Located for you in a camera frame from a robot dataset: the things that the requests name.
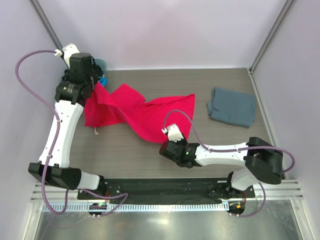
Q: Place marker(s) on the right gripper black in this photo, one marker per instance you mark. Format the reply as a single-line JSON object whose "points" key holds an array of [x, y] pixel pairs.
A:
{"points": [[181, 141]]}

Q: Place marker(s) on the aluminium frame post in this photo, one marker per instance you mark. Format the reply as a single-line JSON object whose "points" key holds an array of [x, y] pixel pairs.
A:
{"points": [[284, 11], [46, 24]]}

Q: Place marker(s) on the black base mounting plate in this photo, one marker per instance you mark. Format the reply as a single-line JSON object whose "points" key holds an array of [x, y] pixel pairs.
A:
{"points": [[174, 189]]}

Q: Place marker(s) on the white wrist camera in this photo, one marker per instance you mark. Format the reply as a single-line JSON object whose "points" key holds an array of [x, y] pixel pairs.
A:
{"points": [[173, 133], [66, 53]]}

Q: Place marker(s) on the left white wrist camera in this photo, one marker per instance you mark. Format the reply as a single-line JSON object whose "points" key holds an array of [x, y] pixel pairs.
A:
{"points": [[66, 53]]}

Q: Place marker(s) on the teal plastic laundry basket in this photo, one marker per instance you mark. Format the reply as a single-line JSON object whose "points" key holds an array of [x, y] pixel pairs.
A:
{"points": [[102, 64]]}

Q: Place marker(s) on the bright blue t shirt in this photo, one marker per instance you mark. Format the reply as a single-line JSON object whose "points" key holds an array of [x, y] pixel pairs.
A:
{"points": [[103, 81]]}

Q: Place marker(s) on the grey blue t shirt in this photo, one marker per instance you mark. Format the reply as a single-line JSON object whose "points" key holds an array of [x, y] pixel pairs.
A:
{"points": [[232, 107]]}

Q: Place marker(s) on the left aluminium frame post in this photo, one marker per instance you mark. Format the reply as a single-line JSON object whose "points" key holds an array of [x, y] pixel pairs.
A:
{"points": [[46, 24]]}

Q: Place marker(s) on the right aluminium frame post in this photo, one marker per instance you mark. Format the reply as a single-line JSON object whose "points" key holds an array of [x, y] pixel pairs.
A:
{"points": [[284, 11]]}

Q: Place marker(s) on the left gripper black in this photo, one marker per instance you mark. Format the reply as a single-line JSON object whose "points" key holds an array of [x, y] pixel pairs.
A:
{"points": [[95, 78]]}

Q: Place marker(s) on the aluminium front rail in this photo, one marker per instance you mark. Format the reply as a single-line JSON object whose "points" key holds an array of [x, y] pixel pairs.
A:
{"points": [[287, 190]]}

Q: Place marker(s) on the pink red t shirt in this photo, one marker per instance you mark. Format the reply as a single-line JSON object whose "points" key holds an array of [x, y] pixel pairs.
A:
{"points": [[146, 119]]}

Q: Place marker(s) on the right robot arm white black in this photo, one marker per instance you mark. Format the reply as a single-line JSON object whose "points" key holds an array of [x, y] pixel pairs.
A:
{"points": [[257, 160]]}

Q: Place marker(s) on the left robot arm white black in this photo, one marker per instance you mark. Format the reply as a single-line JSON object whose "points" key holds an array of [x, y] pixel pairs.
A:
{"points": [[52, 168]]}

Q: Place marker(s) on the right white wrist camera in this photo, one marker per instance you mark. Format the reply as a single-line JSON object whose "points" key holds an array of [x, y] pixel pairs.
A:
{"points": [[173, 133]]}

